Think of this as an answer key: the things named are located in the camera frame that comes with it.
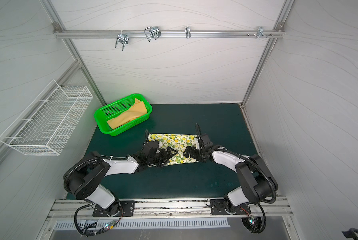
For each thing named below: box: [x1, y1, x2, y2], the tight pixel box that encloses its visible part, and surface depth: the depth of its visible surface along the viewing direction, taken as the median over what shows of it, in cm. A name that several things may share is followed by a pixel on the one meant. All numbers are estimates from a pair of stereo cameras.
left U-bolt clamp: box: [115, 30, 129, 51], surface depth 80 cm
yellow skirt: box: [107, 98, 147, 130], surface depth 112 cm
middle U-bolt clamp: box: [144, 26, 162, 42], surface depth 78 cm
